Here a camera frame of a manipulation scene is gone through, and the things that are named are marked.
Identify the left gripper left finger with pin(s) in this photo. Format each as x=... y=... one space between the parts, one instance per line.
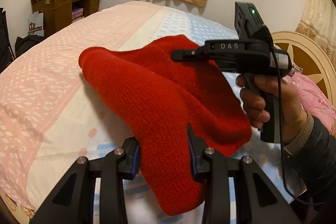
x=72 y=198

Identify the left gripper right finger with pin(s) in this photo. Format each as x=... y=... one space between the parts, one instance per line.
x=235 y=188

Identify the red knitted sweater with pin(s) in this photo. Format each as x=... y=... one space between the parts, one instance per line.
x=158 y=98

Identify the right forearm dark sleeve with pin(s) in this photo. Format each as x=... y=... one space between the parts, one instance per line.
x=312 y=155

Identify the cream round headboard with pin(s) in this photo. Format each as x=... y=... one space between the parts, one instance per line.
x=305 y=53

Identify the beige side curtain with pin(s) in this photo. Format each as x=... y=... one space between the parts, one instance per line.
x=318 y=23

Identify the pink blanket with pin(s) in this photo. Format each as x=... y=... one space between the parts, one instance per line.
x=313 y=100

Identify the pink and blue bed sheet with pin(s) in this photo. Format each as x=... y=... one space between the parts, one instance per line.
x=50 y=115

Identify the black bag on floor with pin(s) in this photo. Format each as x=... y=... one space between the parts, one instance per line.
x=22 y=45

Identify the white paper bag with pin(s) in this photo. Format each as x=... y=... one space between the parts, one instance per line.
x=36 y=24

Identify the brown wooden desk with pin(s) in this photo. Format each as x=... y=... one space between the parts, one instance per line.
x=57 y=14

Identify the black rack at wall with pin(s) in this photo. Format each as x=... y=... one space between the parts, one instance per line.
x=6 y=52

